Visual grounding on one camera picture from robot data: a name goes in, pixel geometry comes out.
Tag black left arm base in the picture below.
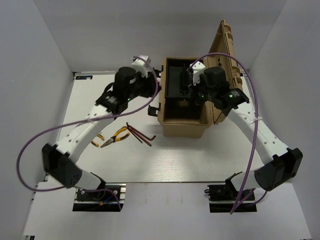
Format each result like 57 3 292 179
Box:
75 183 126 202

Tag yellow black needle-nose pliers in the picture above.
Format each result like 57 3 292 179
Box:
100 126 130 148

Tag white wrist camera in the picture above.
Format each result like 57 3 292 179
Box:
131 55 151 78
189 61 206 86

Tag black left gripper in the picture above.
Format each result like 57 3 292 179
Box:
126 69 163 101

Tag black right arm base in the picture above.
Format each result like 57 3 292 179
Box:
206 183 256 202

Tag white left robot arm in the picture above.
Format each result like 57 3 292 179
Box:
42 65 160 200

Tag blue label sticker left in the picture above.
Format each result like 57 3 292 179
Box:
75 75 93 80

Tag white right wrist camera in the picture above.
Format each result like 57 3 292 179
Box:
189 61 206 86

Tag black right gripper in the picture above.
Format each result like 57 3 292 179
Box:
188 75 216 106

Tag black toolbox tray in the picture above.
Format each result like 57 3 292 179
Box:
164 57 196 101

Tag tan plastic toolbox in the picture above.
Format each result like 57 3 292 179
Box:
148 20 243 138

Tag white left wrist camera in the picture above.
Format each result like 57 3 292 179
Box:
131 55 151 78

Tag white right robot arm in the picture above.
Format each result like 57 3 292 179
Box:
189 62 303 201

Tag yellow black combination pliers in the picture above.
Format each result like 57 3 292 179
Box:
90 133 105 148

